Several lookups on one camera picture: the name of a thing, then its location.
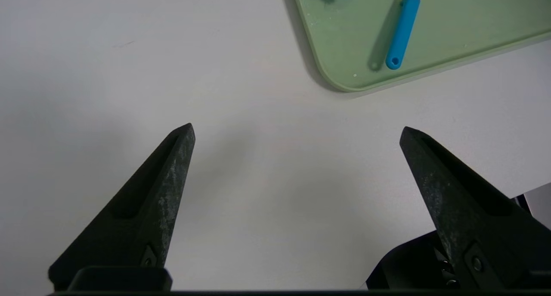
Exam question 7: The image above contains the yellow spoon with blue handle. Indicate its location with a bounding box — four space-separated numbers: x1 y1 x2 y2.
385 0 424 70

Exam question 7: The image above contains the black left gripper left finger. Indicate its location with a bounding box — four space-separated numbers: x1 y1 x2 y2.
48 123 196 289

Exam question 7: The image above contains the light green plastic tray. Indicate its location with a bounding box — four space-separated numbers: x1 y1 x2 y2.
291 0 551 93

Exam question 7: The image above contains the black robot chassis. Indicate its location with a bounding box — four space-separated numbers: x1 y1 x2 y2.
365 194 551 291

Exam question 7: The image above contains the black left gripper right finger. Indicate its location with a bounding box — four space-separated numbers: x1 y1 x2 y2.
399 126 551 290

